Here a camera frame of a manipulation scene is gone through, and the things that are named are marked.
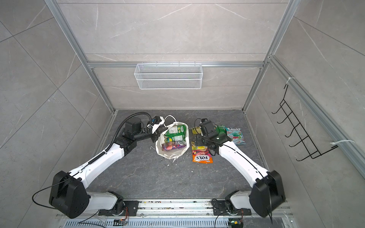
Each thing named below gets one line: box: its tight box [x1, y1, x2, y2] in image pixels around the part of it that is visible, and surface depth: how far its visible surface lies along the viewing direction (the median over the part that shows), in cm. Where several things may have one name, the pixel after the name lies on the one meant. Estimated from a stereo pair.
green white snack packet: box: [163, 124, 187, 142], surface depth 97 cm
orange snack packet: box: [191, 141, 213, 164], surface depth 92 cm
